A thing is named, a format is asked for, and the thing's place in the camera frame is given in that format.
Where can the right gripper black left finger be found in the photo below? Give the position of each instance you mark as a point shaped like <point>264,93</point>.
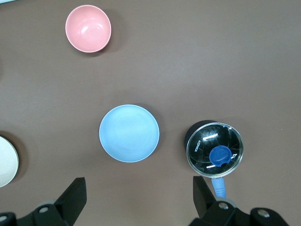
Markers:
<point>68,204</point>

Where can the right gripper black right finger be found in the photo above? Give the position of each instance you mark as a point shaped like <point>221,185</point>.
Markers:
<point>207,207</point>

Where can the blue shallow bowl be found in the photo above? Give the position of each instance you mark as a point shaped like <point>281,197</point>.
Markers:
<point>129,133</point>

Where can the glass lid with blue knob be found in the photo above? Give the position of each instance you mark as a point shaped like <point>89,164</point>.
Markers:
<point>211,141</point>

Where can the beige shallow bowl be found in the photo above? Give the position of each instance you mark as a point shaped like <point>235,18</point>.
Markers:
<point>7,162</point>

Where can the small deep pink bowl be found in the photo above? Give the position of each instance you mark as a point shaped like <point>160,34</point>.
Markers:
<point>88,28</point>

